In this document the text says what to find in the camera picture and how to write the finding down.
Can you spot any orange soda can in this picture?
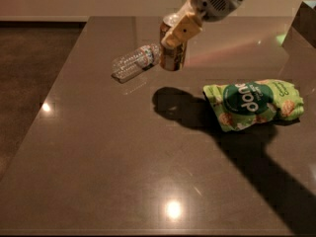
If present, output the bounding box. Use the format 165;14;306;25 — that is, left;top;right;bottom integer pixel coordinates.
160;13;187;71

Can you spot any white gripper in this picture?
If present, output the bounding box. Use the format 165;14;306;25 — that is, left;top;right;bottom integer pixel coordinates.
161;0;241;49

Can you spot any green snack bag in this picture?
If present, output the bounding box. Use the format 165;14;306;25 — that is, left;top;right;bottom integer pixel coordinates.
203;79;304;132

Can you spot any clear plastic water bottle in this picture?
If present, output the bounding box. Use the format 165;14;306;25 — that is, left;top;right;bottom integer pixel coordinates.
112;43;160;84

